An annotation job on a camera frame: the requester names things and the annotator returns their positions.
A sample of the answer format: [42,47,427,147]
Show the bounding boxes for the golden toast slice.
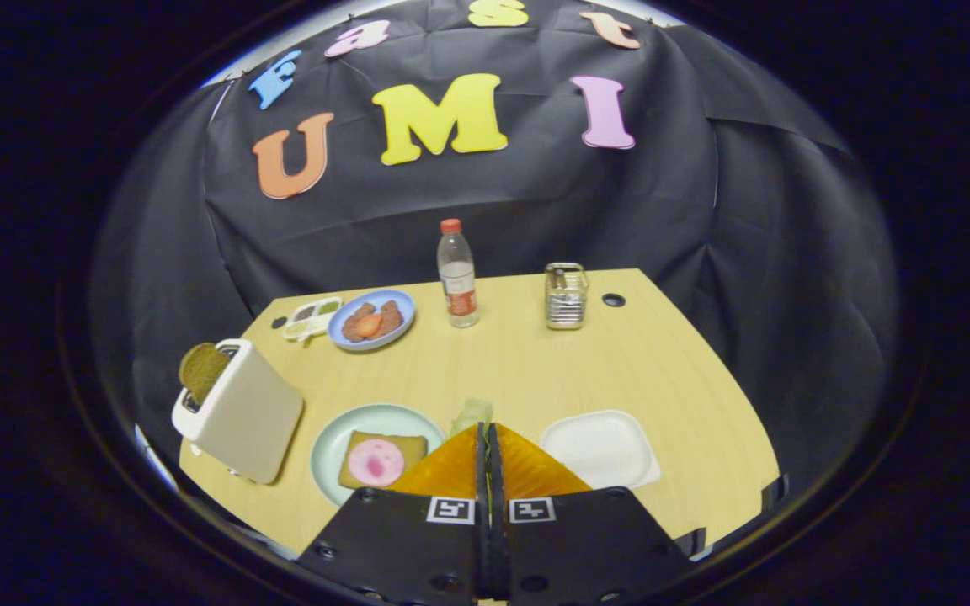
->
[338,431,429,491]

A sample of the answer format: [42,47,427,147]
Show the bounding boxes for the black backdrop cloth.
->
[89,0,898,506]

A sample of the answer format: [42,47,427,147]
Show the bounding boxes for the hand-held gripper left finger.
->
[296,423,494,606]

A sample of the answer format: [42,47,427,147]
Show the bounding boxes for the light green round plate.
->
[310,404,445,508]

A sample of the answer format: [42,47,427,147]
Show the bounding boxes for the blue round plate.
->
[328,290,416,352]

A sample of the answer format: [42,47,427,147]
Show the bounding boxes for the white toaster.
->
[171,338,305,485]

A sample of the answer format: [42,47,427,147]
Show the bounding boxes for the brown bread slice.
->
[179,343,232,407]

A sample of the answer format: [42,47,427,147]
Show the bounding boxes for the white square plate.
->
[538,410,662,491]

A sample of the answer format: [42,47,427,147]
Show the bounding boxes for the clear plastic bottle red cap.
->
[437,218,481,329]

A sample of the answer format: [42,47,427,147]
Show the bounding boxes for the green lettuce leaf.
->
[449,398,494,439]

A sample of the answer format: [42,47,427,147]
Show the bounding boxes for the metal wire holder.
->
[544,263,589,331]

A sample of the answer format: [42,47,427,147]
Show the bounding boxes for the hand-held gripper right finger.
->
[488,423,696,606]

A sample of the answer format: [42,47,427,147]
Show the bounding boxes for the pink ham slice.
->
[347,439,406,487]

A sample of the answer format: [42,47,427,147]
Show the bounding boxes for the white compartment seasoning tray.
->
[283,296,343,342]

